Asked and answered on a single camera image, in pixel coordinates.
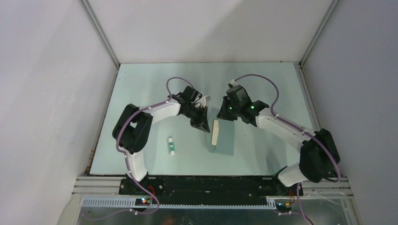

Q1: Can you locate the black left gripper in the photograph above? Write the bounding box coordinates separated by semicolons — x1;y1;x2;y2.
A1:
183;105;210;134

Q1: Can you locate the green white glue stick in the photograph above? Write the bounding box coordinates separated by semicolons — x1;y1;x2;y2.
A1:
168;138;175;155

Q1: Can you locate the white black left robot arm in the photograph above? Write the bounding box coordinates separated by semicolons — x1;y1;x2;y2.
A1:
112;86;210;195

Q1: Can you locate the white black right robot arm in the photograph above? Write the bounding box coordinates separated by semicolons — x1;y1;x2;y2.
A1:
217;84;341;196

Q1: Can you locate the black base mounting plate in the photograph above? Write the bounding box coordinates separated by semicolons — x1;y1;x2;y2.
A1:
119;175;303;206

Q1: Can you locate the left controller board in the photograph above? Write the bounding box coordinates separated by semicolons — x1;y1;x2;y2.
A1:
134;198;152;206

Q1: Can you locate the controller board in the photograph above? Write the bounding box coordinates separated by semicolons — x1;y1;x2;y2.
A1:
134;198;152;206
276;202;294;213

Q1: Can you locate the right controller board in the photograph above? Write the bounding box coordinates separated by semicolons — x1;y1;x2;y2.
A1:
276;202;294;213

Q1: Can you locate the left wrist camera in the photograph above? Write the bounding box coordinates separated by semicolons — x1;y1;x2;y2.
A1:
195;95;211;108

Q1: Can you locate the aluminium frame rail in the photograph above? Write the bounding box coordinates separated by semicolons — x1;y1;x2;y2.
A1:
72;176;353;198

